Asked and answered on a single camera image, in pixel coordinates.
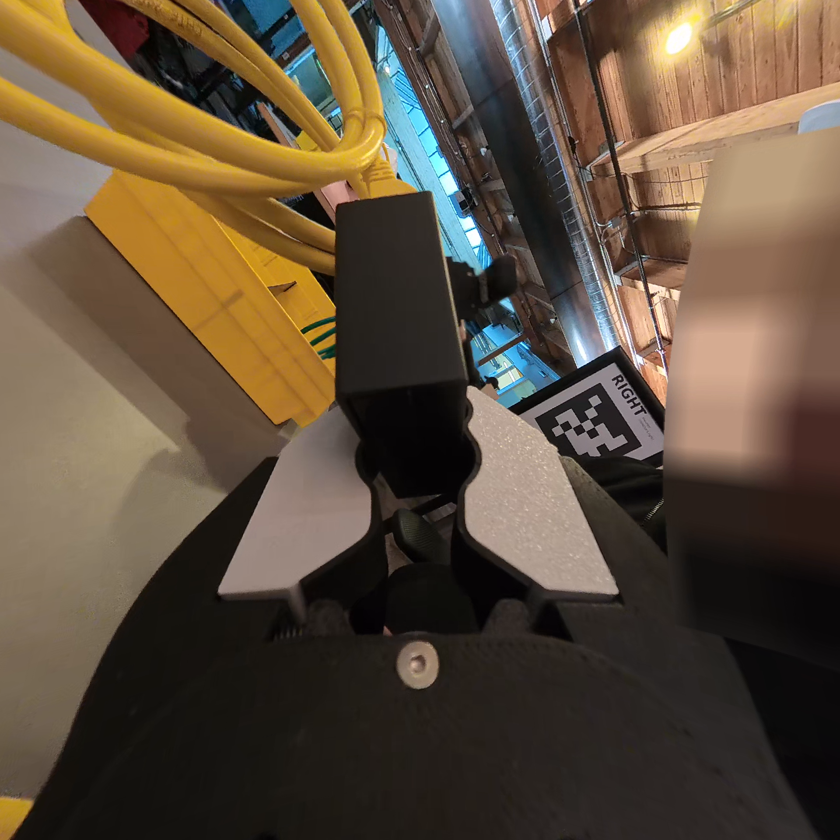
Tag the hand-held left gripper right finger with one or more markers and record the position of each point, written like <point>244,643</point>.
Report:
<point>531,512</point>

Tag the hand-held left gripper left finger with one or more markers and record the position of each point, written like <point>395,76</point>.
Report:
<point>308,512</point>

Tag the black network switch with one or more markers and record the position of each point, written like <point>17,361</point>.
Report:
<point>394,295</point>

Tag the yellow plastic bin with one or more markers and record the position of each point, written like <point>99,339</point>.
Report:
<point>197,275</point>
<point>12,820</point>

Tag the person's black jacket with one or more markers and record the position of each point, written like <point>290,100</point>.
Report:
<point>623,485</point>

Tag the white ceiling sensor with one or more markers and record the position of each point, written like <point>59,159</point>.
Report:
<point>817,119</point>

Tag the ceiling spotlight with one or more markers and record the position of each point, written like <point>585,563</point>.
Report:
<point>679,36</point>

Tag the metal ventilation duct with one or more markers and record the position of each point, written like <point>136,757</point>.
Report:
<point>558,197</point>

